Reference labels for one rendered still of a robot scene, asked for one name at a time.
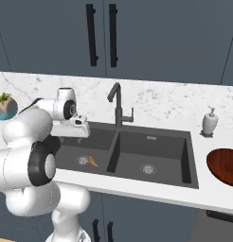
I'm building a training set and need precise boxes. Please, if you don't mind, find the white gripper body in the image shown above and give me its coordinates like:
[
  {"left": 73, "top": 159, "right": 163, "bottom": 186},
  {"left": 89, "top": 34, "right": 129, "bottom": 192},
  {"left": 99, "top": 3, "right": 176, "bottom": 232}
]
[{"left": 50, "top": 120, "right": 91, "bottom": 139}]

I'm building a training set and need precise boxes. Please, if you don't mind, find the orange sweet potato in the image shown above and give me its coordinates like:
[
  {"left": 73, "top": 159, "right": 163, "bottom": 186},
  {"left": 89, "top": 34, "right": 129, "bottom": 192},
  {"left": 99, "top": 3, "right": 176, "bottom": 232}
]
[{"left": 88, "top": 155, "right": 100, "bottom": 168}]

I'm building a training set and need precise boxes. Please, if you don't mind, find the dark grey double sink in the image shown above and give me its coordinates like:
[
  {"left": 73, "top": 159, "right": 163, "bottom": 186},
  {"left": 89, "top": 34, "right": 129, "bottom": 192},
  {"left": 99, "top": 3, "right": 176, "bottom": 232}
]
[{"left": 53, "top": 121, "right": 200, "bottom": 190}]

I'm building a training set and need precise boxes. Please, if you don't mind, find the dark blue base cupboard door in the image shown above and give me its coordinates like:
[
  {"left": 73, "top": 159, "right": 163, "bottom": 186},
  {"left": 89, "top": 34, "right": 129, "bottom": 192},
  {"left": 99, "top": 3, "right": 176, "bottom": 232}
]
[
  {"left": 0, "top": 190, "right": 104, "bottom": 242},
  {"left": 100, "top": 192, "right": 201, "bottom": 242}
]

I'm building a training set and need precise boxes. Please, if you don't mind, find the brown wooden bowl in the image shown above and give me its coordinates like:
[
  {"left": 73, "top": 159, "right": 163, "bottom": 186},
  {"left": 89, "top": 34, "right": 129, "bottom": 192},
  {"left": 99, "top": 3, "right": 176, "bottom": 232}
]
[{"left": 206, "top": 147, "right": 233, "bottom": 188}]

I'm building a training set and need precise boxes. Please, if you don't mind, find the dark grey tap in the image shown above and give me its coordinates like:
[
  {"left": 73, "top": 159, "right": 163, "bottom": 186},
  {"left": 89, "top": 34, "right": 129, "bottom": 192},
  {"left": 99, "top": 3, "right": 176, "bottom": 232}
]
[{"left": 106, "top": 81, "right": 135, "bottom": 130}]

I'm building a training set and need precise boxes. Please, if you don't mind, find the green plant in round pot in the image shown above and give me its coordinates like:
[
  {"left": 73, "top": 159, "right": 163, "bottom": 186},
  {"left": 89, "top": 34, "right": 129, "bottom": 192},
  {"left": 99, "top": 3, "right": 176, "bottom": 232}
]
[{"left": 0, "top": 92, "right": 19, "bottom": 121}]

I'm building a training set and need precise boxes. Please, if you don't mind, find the white soap dispenser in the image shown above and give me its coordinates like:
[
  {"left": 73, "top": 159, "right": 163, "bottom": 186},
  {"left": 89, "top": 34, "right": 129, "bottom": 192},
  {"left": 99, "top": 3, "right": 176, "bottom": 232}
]
[{"left": 199, "top": 105, "right": 219, "bottom": 138}]

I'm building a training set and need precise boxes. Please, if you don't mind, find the grey dishwasher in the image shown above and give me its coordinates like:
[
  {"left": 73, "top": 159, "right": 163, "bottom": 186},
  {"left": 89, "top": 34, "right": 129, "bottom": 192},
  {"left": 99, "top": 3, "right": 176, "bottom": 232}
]
[{"left": 188, "top": 209, "right": 233, "bottom": 242}]

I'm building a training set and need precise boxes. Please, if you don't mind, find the dark blue wall cupboard door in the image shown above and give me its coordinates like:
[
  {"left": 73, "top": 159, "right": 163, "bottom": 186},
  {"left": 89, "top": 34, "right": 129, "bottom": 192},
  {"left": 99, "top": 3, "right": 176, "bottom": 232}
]
[
  {"left": 220, "top": 28, "right": 233, "bottom": 87},
  {"left": 102, "top": 0, "right": 233, "bottom": 85},
  {"left": 0, "top": 17, "right": 12, "bottom": 73},
  {"left": 0, "top": 0, "right": 107, "bottom": 78}
]

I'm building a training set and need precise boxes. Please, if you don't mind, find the black wall cupboard handle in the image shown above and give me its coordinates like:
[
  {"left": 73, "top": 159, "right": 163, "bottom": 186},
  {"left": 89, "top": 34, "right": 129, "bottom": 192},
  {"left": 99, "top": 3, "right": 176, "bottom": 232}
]
[
  {"left": 108, "top": 3, "right": 119, "bottom": 68},
  {"left": 85, "top": 3, "right": 99, "bottom": 67}
]

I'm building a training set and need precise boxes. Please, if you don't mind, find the black base cupboard handle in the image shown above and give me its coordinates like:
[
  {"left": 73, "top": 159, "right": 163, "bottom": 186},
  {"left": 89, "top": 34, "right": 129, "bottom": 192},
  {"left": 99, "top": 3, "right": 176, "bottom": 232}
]
[
  {"left": 91, "top": 218, "right": 101, "bottom": 242},
  {"left": 106, "top": 220, "right": 115, "bottom": 242}
]

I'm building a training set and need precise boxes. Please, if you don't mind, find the black dishwasher handle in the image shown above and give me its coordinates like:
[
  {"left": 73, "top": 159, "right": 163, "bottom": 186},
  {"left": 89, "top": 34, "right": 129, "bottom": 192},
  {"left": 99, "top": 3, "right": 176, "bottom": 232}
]
[{"left": 206, "top": 209, "right": 233, "bottom": 225}]

